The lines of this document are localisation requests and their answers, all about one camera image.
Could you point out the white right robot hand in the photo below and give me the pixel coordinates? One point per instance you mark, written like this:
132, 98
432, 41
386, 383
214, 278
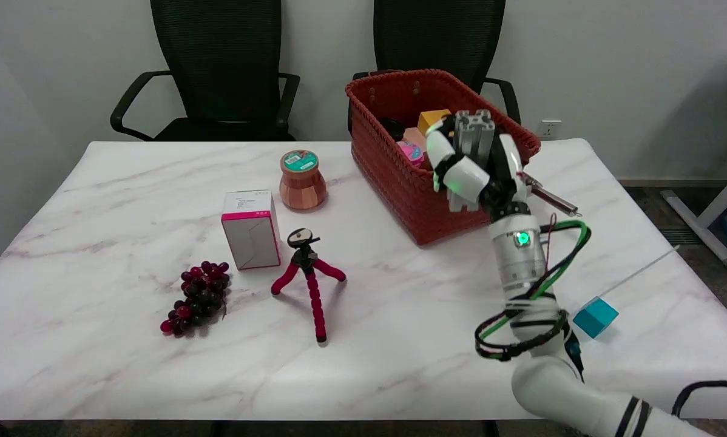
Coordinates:
470, 173

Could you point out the metal rectangular aluminium block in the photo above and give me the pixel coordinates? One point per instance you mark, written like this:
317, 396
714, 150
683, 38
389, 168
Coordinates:
474, 135

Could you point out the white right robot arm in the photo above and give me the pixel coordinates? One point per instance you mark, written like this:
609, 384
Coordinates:
542, 340

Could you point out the yellow block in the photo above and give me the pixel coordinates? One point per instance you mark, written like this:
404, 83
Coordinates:
431, 120

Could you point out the red woven basket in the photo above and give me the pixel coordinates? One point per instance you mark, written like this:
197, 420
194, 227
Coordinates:
400, 170

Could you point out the pink round toy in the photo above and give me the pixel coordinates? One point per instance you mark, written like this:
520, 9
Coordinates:
411, 153

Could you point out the peach pink box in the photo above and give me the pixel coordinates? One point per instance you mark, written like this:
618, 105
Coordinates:
414, 138

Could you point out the metal rod tool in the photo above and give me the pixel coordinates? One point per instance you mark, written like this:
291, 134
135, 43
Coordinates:
551, 195

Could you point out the black round object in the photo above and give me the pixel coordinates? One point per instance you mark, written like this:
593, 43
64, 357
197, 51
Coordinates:
392, 127

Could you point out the black mesh office chair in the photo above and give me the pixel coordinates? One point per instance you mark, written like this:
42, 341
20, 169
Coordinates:
218, 73
439, 42

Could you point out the copper ribbed jar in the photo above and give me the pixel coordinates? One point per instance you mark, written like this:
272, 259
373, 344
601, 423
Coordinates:
303, 181

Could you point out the teal cube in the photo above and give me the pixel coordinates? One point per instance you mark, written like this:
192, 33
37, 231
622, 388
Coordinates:
595, 317

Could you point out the red flexible mini tripod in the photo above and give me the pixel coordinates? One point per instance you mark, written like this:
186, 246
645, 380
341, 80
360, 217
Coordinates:
307, 276

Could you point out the white pink carton box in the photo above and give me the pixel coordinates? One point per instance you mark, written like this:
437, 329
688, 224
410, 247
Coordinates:
251, 230

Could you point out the dark red grape bunch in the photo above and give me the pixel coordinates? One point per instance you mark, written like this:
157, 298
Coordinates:
198, 298

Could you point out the white wall socket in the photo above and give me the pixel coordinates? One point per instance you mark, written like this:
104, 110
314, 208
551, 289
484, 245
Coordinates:
548, 129

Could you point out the white desk frame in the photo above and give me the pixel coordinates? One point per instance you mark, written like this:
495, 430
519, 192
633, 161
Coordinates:
712, 206

